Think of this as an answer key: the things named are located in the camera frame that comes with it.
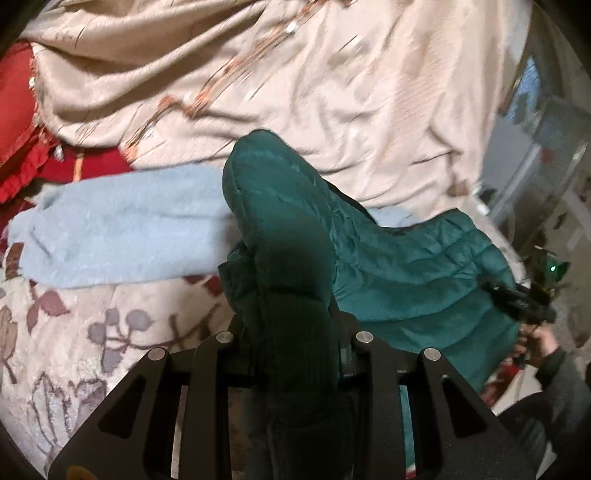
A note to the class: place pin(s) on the dark green puffer jacket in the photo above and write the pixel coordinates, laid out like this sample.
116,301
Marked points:
292,346

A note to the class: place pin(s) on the dark right sleeve forearm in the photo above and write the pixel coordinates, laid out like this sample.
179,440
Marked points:
558,416

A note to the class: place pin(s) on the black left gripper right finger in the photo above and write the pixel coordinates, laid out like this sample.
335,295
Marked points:
397,400

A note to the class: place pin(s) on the white floral plush blanket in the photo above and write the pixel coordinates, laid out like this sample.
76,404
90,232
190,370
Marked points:
63,351

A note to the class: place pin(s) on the beige patterned bedspread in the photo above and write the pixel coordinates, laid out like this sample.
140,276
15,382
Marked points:
394,102

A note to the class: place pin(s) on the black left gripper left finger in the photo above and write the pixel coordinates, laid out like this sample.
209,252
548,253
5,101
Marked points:
170,410

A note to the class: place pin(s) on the light blue fleece garment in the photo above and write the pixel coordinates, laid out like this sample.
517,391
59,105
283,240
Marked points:
271,222

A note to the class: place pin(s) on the person's right hand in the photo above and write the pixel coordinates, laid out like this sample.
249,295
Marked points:
534,344

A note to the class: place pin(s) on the red frilled pillow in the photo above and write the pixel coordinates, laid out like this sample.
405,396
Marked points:
29,150

